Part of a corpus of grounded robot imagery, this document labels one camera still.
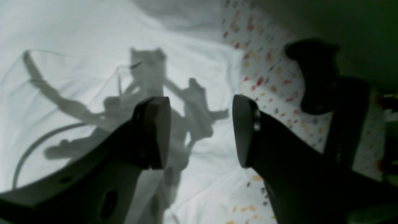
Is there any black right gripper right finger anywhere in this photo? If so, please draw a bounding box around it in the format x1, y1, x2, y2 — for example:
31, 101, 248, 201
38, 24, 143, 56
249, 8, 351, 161
233, 95, 397, 224

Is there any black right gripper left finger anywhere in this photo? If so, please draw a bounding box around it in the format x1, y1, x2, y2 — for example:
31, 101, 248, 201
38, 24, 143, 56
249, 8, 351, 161
1, 96, 171, 224

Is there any white T-shirt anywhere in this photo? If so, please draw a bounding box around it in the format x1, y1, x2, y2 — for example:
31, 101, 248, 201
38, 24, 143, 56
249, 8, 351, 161
1, 0, 274, 224

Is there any long black tube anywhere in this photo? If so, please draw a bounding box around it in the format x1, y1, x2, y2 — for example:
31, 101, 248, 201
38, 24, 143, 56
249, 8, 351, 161
323, 77, 371, 170

